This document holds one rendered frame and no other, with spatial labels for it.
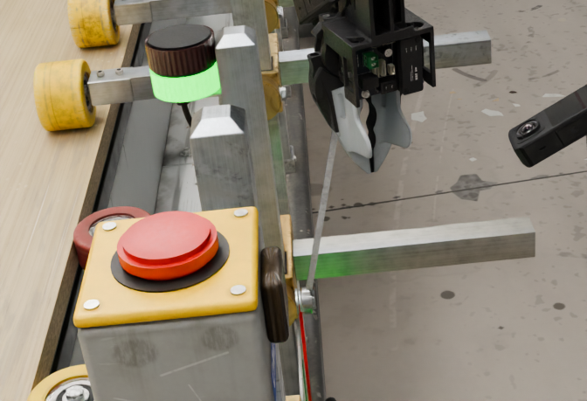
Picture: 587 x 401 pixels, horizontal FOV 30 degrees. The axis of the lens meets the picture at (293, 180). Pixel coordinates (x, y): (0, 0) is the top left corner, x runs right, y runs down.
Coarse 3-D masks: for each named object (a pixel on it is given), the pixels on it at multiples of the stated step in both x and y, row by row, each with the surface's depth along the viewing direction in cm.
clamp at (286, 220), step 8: (280, 216) 113; (288, 216) 113; (288, 224) 111; (288, 232) 110; (288, 240) 109; (288, 248) 108; (288, 256) 106; (288, 264) 105; (288, 272) 104; (288, 280) 103; (296, 280) 110; (288, 288) 103; (288, 296) 102; (288, 304) 102; (288, 312) 103; (296, 312) 103
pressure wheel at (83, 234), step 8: (112, 208) 111; (120, 208) 110; (128, 208) 110; (136, 208) 110; (88, 216) 110; (96, 216) 110; (104, 216) 110; (112, 216) 110; (120, 216) 110; (128, 216) 109; (136, 216) 109; (144, 216) 109; (80, 224) 109; (88, 224) 108; (96, 224) 109; (80, 232) 107; (88, 232) 107; (80, 240) 106; (88, 240) 106; (80, 248) 106; (88, 248) 105; (80, 256) 106; (80, 264) 107
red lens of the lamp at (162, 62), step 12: (192, 48) 91; (204, 48) 92; (156, 60) 92; (168, 60) 92; (180, 60) 92; (192, 60) 92; (204, 60) 93; (216, 60) 94; (156, 72) 93; (168, 72) 92; (180, 72) 92; (192, 72) 92
